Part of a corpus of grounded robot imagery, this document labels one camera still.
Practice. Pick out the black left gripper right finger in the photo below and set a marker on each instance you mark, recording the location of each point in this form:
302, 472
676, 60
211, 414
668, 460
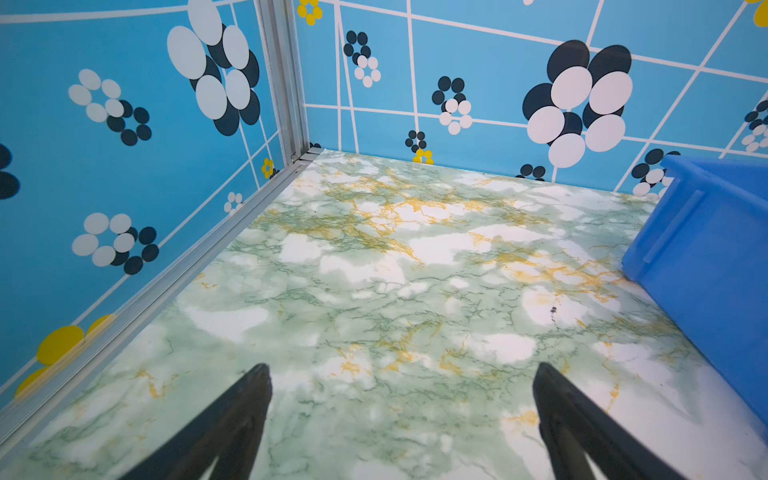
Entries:
579, 434

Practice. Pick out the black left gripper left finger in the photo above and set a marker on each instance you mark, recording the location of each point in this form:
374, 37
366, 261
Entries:
223, 439

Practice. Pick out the blue plastic bin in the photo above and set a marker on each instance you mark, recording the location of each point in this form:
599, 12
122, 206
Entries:
702, 257

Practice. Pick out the aluminium corner frame post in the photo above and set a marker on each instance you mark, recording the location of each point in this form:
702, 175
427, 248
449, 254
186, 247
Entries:
137, 137

